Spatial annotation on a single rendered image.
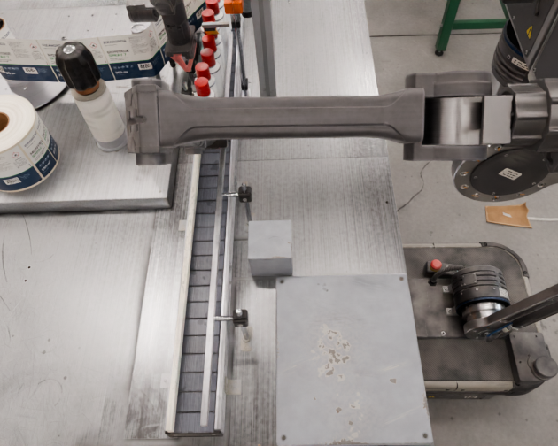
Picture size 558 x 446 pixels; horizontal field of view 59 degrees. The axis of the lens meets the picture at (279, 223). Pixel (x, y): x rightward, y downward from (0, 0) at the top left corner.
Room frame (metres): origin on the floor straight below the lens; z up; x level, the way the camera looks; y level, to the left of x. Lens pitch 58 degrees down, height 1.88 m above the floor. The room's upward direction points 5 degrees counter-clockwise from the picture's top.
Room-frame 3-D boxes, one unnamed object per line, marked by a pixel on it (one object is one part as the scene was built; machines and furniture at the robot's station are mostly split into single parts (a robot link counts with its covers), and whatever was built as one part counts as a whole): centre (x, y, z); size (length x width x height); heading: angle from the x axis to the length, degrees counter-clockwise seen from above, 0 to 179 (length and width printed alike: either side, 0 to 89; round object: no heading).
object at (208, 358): (0.71, 0.13, 0.95); 1.07 x 0.01 x 0.01; 176
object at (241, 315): (0.37, 0.11, 0.91); 0.07 x 0.03 x 0.16; 86
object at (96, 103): (0.94, 0.43, 1.03); 0.09 x 0.09 x 0.30
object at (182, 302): (0.71, 0.20, 0.90); 1.07 x 0.01 x 0.02; 176
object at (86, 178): (1.15, 0.58, 0.86); 0.80 x 0.67 x 0.05; 176
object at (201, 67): (0.96, 0.15, 0.98); 0.05 x 0.05 x 0.20
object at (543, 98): (0.39, -0.31, 1.45); 0.09 x 0.08 x 0.12; 175
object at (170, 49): (1.04, 0.20, 1.13); 0.10 x 0.07 x 0.07; 176
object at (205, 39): (1.06, 0.14, 0.98); 0.05 x 0.05 x 0.20
